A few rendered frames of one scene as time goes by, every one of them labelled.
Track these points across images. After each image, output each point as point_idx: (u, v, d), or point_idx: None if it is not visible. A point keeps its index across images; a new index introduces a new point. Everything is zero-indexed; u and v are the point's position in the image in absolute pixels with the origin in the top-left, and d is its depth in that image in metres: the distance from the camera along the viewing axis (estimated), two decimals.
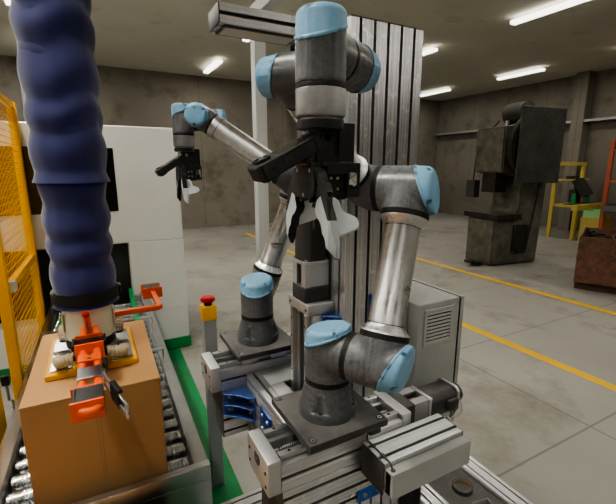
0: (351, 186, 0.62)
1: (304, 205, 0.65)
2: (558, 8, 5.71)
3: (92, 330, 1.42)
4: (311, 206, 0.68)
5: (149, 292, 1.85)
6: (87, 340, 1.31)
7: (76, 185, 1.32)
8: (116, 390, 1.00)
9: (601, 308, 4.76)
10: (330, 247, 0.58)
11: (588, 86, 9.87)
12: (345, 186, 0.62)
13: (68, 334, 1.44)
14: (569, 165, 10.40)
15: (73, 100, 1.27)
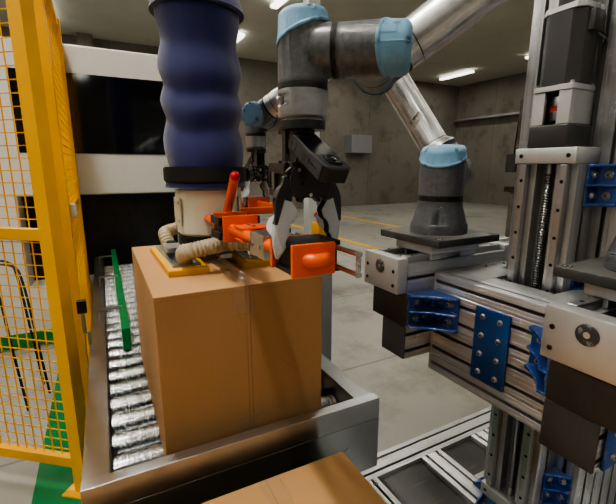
0: None
1: (292, 209, 0.62)
2: None
3: None
4: None
5: (256, 202, 1.49)
6: None
7: (213, 6, 0.96)
8: (330, 239, 0.62)
9: None
10: None
11: None
12: None
13: (187, 226, 1.08)
14: None
15: None
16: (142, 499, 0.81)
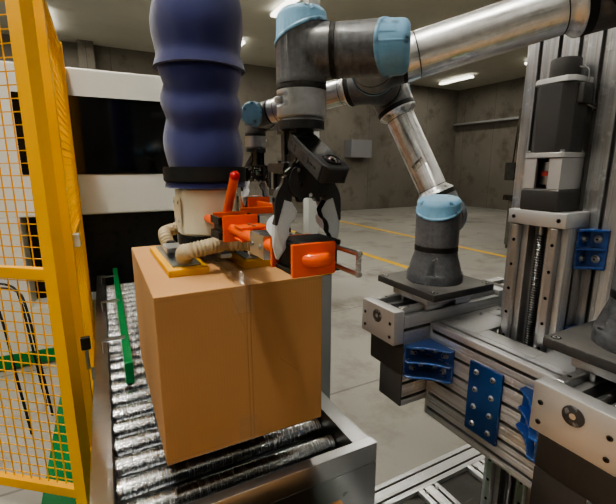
0: None
1: (292, 209, 0.62)
2: None
3: None
4: None
5: (256, 202, 1.49)
6: None
7: None
8: (330, 239, 0.62)
9: None
10: None
11: None
12: None
13: (187, 226, 1.08)
14: None
15: None
16: None
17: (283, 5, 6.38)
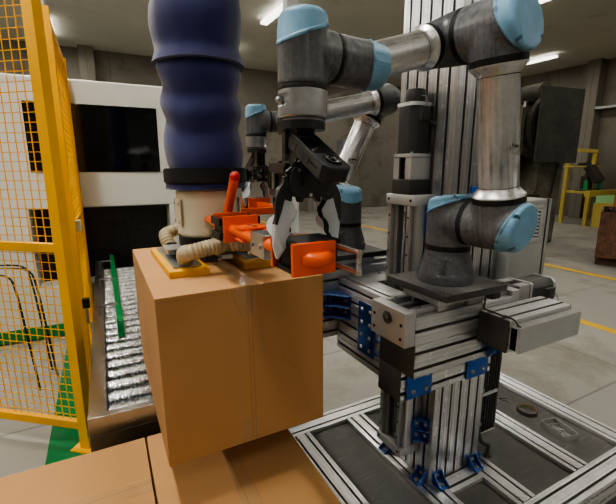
0: None
1: (292, 209, 0.62)
2: None
3: None
4: None
5: (256, 203, 1.49)
6: None
7: None
8: (330, 238, 0.62)
9: None
10: None
11: (600, 73, 9.92)
12: None
13: (187, 227, 1.08)
14: (581, 153, 10.45)
15: None
16: (127, 428, 1.23)
17: (272, 14, 6.77)
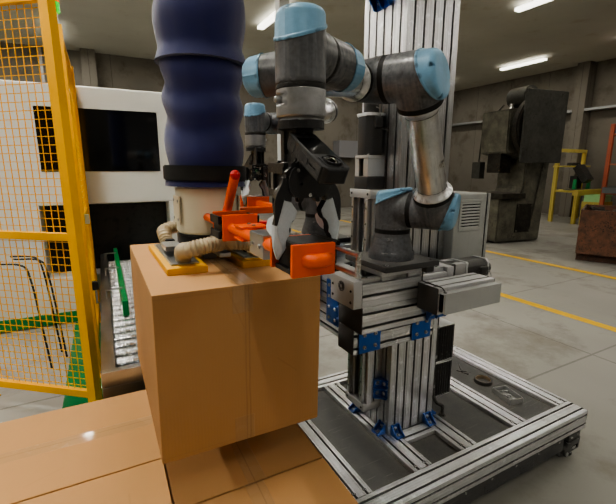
0: None
1: (292, 209, 0.62)
2: None
3: None
4: None
5: (255, 202, 1.49)
6: None
7: None
8: (330, 240, 0.62)
9: (601, 274, 5.07)
10: None
11: (588, 76, 10.17)
12: None
13: (186, 224, 1.08)
14: (571, 153, 10.71)
15: None
16: (133, 382, 1.49)
17: (268, 19, 7.03)
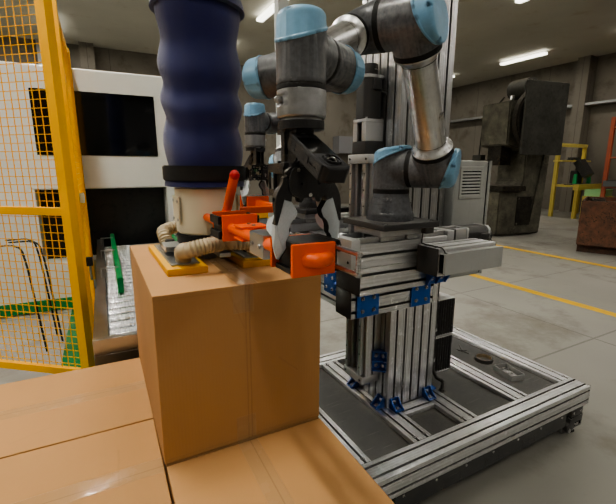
0: None
1: (292, 209, 0.62)
2: None
3: None
4: None
5: (255, 202, 1.49)
6: None
7: (214, 4, 0.96)
8: (330, 239, 0.62)
9: None
10: None
11: (589, 70, 10.14)
12: None
13: (186, 224, 1.08)
14: (571, 148, 10.68)
15: None
16: (126, 351, 1.45)
17: (267, 11, 7.00)
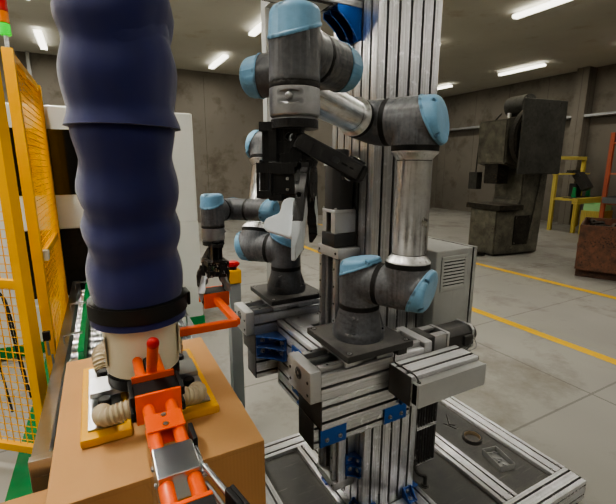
0: None
1: None
2: (559, 2, 5.83)
3: None
4: (280, 212, 0.58)
5: (213, 299, 1.34)
6: (152, 383, 0.80)
7: (136, 130, 0.81)
8: None
9: (601, 293, 4.89)
10: (312, 234, 0.69)
11: (588, 81, 9.99)
12: None
13: (113, 368, 0.94)
14: (570, 160, 10.53)
15: None
16: None
17: (259, 26, 6.85)
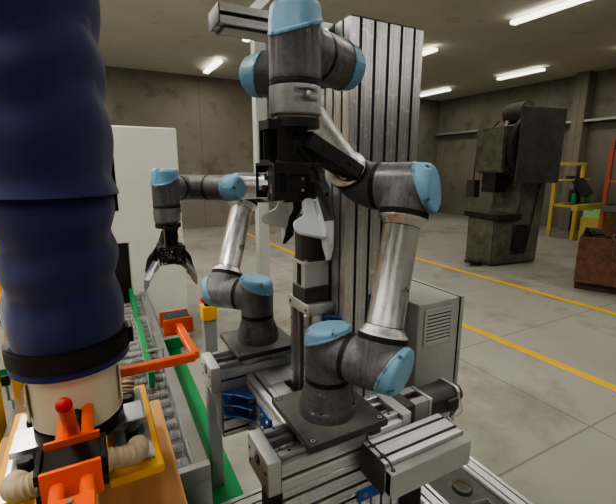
0: (263, 186, 0.61)
1: (311, 209, 0.59)
2: (558, 8, 5.71)
3: (80, 416, 0.77)
4: (303, 214, 0.56)
5: (174, 325, 1.19)
6: (69, 451, 0.65)
7: None
8: None
9: (601, 308, 4.76)
10: (289, 235, 0.68)
11: (588, 86, 9.87)
12: None
13: (37, 422, 0.79)
14: (569, 165, 10.40)
15: (47, 33, 0.63)
16: None
17: None
